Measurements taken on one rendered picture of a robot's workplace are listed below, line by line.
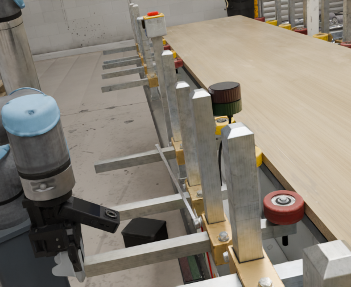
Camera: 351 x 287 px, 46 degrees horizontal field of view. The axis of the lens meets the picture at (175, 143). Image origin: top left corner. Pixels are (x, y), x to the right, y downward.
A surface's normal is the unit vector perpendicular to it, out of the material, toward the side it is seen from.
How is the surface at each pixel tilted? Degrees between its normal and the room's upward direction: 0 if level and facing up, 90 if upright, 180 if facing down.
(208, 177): 90
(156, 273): 0
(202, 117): 90
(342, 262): 45
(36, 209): 90
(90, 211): 35
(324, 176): 0
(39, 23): 90
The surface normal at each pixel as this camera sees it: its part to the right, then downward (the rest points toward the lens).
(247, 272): -0.15, -0.91
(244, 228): 0.15, 0.37
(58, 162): 0.76, 0.18
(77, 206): 0.44, -0.84
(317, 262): -0.79, -0.51
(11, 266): 0.58, 0.25
